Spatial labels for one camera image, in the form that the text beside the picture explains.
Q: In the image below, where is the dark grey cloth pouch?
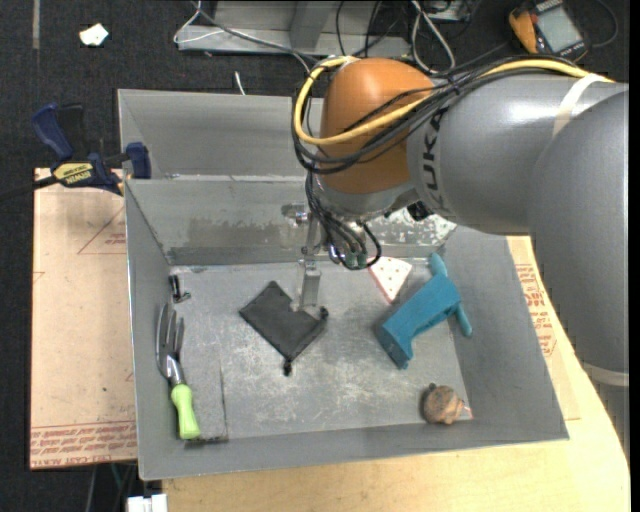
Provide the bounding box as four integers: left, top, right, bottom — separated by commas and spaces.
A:
238, 280, 330, 377

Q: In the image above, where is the black cylinder on white bracket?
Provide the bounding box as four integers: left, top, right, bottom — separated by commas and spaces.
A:
387, 198, 434, 226

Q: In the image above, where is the grey metal bin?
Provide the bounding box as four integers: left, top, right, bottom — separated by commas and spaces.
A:
117, 88, 570, 482

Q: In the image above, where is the garden fork with green handle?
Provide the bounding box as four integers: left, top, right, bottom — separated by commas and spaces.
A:
155, 302, 202, 441

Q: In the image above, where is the blue plastic toy tool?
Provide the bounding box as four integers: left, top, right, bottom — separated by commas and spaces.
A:
375, 252, 474, 371

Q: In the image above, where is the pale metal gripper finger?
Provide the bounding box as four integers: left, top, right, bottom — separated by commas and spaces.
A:
298, 257, 324, 311
295, 210, 324, 257

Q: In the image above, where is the small black metal clip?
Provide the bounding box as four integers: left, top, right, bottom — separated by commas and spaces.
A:
168, 274, 192, 305

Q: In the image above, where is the brown cardboard board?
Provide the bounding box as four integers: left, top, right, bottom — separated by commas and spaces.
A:
29, 167, 584, 471

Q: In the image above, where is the white red-dotted triangular sponge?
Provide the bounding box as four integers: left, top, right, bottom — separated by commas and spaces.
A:
368, 257, 414, 304

